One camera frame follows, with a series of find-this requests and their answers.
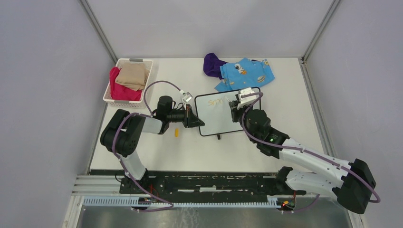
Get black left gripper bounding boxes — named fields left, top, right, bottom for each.
left=167, top=104, right=204, bottom=128

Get white whiteboard black frame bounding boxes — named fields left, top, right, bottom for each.
left=195, top=90, right=243, bottom=136

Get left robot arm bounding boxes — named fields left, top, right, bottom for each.
left=100, top=95, right=205, bottom=194

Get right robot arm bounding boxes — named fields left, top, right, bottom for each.
left=229, top=101, right=380, bottom=214

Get blue patterned cloth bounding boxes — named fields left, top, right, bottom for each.
left=215, top=58, right=275, bottom=92

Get purple cloth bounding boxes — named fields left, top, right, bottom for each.
left=203, top=53, right=227, bottom=80

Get beige folded cloth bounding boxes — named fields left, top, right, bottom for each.
left=115, top=62, right=150, bottom=91

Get white perforated plastic basket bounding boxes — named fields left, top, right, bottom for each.
left=103, top=58, right=155, bottom=109

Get pink cloth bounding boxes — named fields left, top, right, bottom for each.
left=109, top=67, right=142, bottom=101

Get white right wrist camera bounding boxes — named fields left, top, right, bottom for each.
left=236, top=87, right=263, bottom=109

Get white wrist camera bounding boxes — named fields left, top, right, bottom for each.
left=179, top=90, right=192, bottom=109
left=236, top=87, right=263, bottom=109

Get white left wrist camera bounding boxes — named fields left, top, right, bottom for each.
left=179, top=90, right=192, bottom=109

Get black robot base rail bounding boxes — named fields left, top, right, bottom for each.
left=119, top=167, right=307, bottom=211

